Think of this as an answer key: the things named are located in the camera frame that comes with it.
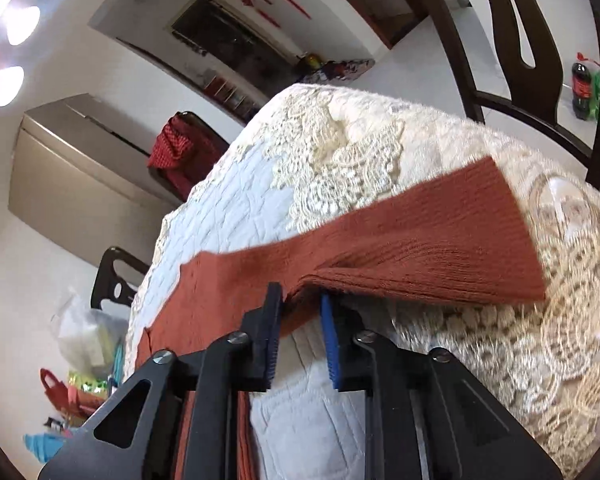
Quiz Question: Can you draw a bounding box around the colourful patterned cloth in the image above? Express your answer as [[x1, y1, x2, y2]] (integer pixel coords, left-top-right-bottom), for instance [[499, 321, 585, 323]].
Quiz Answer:
[[300, 55, 376, 83]]

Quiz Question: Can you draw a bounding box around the cream lace tablecloth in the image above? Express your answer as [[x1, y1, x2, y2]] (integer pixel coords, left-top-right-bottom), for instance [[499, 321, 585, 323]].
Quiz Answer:
[[122, 82, 600, 480]]

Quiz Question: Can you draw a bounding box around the cola bottle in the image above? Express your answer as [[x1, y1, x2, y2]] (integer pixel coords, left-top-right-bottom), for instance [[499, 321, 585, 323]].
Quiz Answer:
[[571, 60, 598, 121]]

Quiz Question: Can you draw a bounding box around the bright ceiling lamp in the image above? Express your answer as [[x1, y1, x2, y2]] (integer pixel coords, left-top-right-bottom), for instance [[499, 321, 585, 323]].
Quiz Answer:
[[0, 65, 25, 107], [5, 5, 41, 46]]

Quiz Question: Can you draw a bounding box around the dark wooden door frame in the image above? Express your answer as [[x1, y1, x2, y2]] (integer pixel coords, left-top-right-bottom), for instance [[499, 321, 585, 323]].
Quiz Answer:
[[370, 0, 431, 51]]

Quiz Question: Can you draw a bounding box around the clear plastic bag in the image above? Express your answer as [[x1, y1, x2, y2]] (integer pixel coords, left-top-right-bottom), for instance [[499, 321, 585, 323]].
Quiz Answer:
[[55, 287, 128, 376]]

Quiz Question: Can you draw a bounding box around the beige cabinet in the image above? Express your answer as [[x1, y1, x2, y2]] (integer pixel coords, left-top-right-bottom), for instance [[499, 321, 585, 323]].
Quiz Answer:
[[7, 92, 181, 266]]

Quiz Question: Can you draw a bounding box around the red carrier bag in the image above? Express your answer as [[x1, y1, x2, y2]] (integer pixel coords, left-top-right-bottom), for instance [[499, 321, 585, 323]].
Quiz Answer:
[[40, 367, 106, 413]]

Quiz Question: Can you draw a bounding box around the dark wooden chair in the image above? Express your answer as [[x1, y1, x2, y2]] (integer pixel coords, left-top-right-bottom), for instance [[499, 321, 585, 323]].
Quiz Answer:
[[415, 0, 600, 193], [150, 110, 231, 203], [90, 246, 151, 311]]

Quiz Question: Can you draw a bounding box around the light blue cloth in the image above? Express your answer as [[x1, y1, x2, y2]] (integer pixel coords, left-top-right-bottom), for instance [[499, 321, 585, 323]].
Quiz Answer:
[[22, 432, 68, 463]]

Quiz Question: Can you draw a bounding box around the green yellow packet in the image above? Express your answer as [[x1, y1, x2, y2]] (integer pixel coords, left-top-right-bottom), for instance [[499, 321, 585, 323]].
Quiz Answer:
[[67, 370, 111, 393]]

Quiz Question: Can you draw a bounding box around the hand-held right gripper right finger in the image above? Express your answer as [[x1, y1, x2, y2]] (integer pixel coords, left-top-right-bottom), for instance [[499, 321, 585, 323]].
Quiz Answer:
[[320, 294, 566, 480]]

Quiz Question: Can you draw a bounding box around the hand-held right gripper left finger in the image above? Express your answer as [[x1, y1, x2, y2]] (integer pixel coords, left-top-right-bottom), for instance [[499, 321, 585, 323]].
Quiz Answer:
[[37, 282, 283, 480]]

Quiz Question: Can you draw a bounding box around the red checked cloth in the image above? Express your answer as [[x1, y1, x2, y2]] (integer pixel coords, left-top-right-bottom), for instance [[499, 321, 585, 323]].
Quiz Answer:
[[147, 115, 197, 171]]

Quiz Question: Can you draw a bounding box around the rust knit sweater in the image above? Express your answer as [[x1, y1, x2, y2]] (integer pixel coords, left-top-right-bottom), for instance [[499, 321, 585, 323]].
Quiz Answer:
[[125, 156, 548, 480]]

